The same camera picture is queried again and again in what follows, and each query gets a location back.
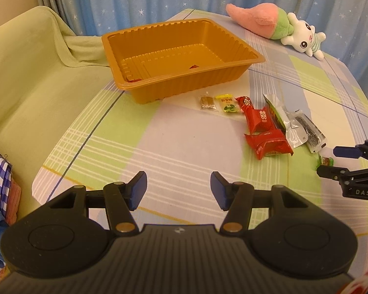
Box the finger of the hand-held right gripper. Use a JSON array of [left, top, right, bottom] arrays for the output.
[[316, 165, 368, 181], [334, 140, 368, 165]]

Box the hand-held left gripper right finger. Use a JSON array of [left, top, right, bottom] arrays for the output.
[[210, 171, 315, 237]]

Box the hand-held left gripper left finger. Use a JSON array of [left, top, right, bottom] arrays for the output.
[[46, 171, 148, 237]]

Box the clear packet black bar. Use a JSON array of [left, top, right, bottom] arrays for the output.
[[294, 113, 327, 154]]

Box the red snack packet white emblem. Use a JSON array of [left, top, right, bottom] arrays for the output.
[[245, 107, 281, 136]]

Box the green silver snack packet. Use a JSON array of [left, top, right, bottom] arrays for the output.
[[263, 93, 288, 133]]

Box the yellow green candy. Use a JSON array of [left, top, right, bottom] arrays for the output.
[[215, 94, 241, 114]]

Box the brown candy clear wrapper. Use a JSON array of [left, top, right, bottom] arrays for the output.
[[199, 93, 217, 111]]

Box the small red candy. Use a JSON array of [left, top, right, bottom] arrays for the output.
[[235, 96, 256, 114]]

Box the orange plastic tray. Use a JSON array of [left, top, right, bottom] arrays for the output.
[[102, 18, 266, 105]]

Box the plaid tablecloth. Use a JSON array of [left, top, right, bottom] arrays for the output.
[[32, 8, 368, 282]]

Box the red white cloth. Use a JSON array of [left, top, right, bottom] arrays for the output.
[[340, 271, 368, 294]]

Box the orange knitted cloth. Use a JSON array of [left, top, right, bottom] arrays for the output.
[[4, 176, 23, 225]]

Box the rabbit carrot plush toy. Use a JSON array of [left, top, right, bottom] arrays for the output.
[[226, 2, 327, 59]]

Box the blue star curtain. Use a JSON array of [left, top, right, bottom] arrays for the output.
[[32, 0, 368, 105]]

